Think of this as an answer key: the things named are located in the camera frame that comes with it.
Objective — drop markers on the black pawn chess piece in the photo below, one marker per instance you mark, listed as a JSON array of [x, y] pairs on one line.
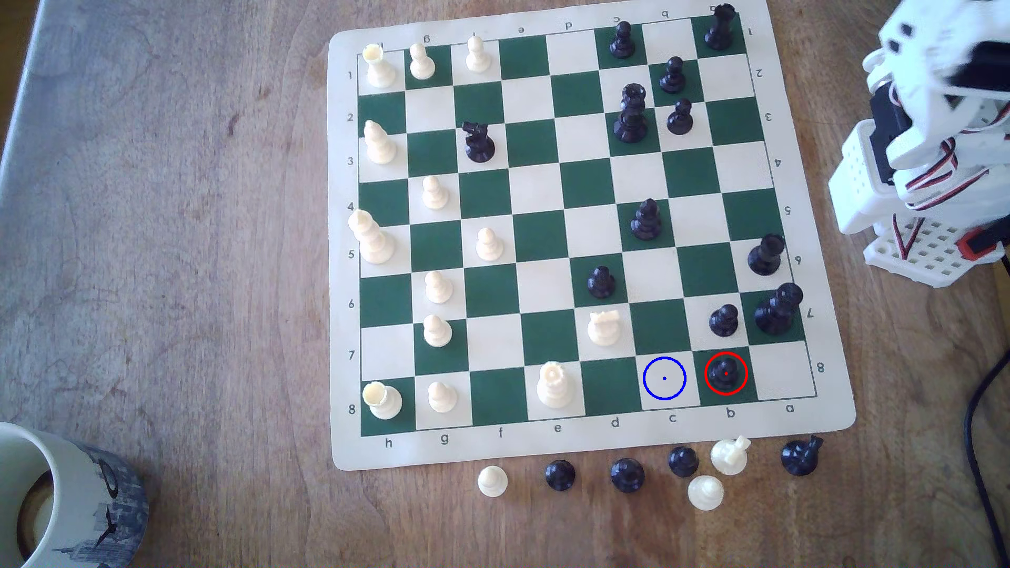
[[673, 75], [601, 282], [622, 39], [680, 117], [765, 254], [723, 319], [627, 475], [560, 475], [726, 372], [683, 461]]

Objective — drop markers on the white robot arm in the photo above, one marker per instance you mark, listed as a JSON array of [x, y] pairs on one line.
[[860, 181]]

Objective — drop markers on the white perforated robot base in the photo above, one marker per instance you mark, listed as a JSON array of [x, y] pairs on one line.
[[935, 252]]

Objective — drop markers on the black rook chess piece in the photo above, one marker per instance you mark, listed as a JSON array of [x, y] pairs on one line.
[[719, 27]]

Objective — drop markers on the black king chess piece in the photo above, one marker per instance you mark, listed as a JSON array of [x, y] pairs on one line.
[[778, 308]]

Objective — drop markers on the black queen chess piece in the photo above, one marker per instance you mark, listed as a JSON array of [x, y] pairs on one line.
[[630, 113]]

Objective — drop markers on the black bishop chess piece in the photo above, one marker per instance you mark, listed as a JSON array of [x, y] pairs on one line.
[[646, 219]]

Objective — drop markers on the black knight chess piece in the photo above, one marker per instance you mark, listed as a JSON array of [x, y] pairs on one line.
[[478, 142], [802, 455]]

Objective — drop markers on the green white chess mat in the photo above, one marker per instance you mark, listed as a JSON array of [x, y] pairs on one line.
[[536, 189]]

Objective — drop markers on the white knight chess piece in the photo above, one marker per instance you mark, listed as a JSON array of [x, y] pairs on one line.
[[604, 327], [730, 455]]

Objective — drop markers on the white pawn chess piece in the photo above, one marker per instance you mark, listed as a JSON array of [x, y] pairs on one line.
[[489, 244], [442, 397], [436, 330], [439, 287], [705, 492], [421, 61], [434, 192], [476, 54], [492, 480]]

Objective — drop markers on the white queen chess piece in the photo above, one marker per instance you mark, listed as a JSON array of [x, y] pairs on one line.
[[555, 384]]

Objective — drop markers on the white rook chess piece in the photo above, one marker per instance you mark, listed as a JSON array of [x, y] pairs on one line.
[[380, 65], [383, 400]]

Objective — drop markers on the white bishop chess piece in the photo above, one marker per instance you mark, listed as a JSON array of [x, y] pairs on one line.
[[379, 142]]

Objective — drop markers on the white king chess piece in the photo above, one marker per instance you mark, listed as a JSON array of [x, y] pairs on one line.
[[370, 237]]

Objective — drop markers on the red black clamp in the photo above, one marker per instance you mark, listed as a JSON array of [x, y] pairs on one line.
[[978, 244]]

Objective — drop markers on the white mug with skyline print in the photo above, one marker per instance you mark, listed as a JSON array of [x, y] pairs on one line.
[[79, 489]]

